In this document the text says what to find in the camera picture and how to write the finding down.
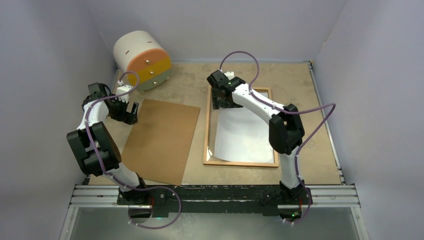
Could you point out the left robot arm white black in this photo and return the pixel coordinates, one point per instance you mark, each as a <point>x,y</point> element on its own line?
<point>93,146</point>

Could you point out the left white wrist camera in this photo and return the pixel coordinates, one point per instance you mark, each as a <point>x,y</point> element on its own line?
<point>123,91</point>

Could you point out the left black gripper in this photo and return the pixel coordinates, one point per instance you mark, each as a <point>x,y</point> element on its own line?
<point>129,118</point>

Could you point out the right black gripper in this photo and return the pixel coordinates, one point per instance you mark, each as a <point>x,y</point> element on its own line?
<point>219,103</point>

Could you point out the brown frame backing board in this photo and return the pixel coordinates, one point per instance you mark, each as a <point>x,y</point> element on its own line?
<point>158,145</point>

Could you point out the black aluminium mounting rail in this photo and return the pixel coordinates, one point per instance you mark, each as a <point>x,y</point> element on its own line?
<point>267,200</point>

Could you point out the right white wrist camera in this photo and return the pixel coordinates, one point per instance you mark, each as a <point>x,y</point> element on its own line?
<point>229,74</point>

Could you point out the plant photo print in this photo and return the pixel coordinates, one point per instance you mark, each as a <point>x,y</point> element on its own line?
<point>242,136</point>

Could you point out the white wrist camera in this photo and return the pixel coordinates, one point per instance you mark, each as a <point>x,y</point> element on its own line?
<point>123,91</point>
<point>229,74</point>

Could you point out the wooden picture frame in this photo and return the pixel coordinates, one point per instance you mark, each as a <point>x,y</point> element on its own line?
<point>209,142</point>

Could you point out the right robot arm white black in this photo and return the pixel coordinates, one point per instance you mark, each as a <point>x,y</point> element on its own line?
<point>285,127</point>

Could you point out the round three-drawer cabinet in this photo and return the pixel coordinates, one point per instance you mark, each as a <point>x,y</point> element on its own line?
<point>139,52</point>

